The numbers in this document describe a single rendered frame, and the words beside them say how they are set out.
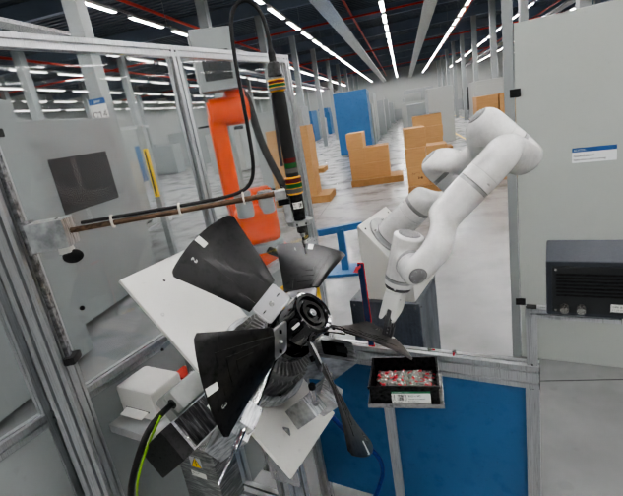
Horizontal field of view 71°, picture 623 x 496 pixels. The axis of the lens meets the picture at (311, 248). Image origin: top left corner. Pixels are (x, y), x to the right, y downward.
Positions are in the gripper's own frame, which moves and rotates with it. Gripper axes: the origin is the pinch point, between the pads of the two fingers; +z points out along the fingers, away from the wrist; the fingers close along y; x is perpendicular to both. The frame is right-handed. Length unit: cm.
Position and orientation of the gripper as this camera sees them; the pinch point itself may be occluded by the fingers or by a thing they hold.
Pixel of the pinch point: (388, 329)
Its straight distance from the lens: 135.8
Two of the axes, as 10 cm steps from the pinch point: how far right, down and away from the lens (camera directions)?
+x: 8.8, 2.8, -3.9
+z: -1.1, 9.1, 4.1
